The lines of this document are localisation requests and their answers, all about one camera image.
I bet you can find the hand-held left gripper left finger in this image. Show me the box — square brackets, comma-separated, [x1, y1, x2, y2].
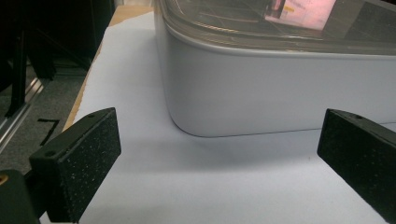
[28, 107, 122, 224]

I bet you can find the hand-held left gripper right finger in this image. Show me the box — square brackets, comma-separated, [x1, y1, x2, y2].
[317, 108, 396, 224]

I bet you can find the white compartment storage box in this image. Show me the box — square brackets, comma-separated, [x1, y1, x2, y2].
[154, 0, 396, 138]

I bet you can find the metal floor rail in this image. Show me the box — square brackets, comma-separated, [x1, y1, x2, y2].
[0, 77, 45, 153]

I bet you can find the black stand post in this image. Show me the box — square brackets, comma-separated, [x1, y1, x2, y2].
[5, 27, 29, 119]

